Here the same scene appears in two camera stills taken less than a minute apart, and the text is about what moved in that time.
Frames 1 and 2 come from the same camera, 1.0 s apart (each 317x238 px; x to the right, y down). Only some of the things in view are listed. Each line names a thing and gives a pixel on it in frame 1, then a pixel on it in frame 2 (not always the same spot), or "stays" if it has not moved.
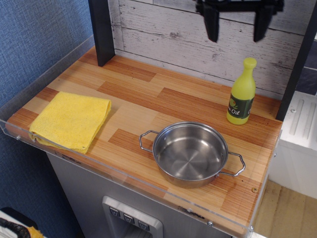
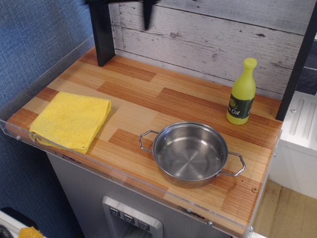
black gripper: [265, 10] → [147, 7]
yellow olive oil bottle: [243, 94] stays
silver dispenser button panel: [122, 221] stays
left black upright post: [100, 17] stays
